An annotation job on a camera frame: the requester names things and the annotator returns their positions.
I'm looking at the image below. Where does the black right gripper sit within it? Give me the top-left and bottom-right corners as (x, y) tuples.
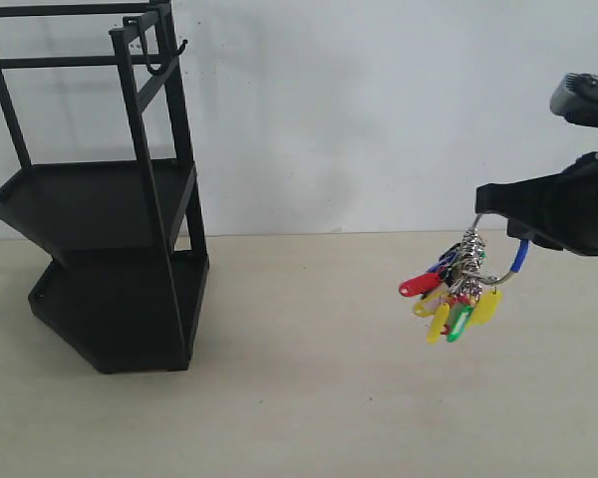
(475, 151), (598, 257)

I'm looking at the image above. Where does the colourful key tag bunch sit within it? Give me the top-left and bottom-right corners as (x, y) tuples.
(399, 215), (530, 345)

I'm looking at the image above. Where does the black metal hook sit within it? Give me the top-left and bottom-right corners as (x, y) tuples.
(123, 8), (188, 77)

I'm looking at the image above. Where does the black two-tier shelf rack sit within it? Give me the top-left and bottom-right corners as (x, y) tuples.
(0, 1), (209, 373)

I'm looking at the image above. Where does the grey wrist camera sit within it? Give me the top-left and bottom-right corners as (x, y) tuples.
(549, 73), (598, 128)

